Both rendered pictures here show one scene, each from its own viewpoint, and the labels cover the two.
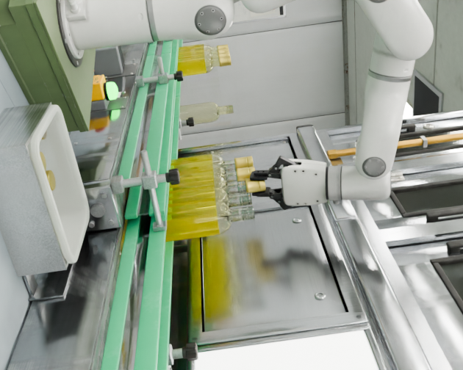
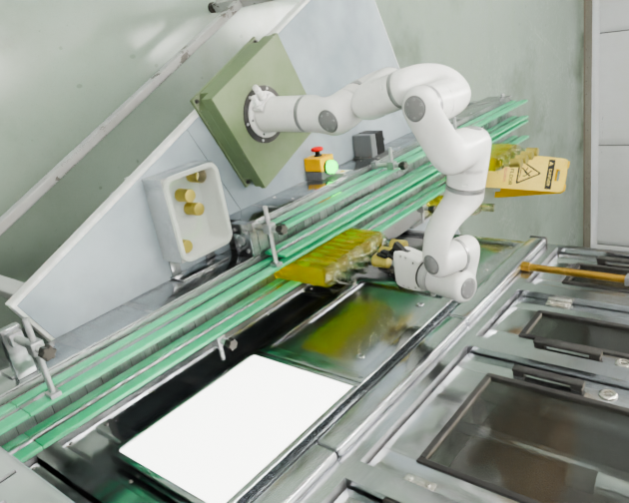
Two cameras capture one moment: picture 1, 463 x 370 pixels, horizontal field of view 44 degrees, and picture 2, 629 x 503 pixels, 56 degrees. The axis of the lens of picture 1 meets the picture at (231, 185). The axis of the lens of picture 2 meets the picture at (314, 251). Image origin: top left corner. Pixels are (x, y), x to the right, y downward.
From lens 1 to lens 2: 0.91 m
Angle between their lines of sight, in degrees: 39
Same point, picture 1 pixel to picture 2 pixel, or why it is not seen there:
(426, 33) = (455, 153)
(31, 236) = (167, 236)
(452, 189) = (600, 330)
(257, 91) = not seen: outside the picture
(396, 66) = (455, 180)
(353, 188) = (432, 282)
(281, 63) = not seen: outside the picture
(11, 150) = (155, 182)
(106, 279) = (210, 280)
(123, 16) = (282, 112)
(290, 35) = not seen: outside the picture
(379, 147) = (432, 248)
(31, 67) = (223, 138)
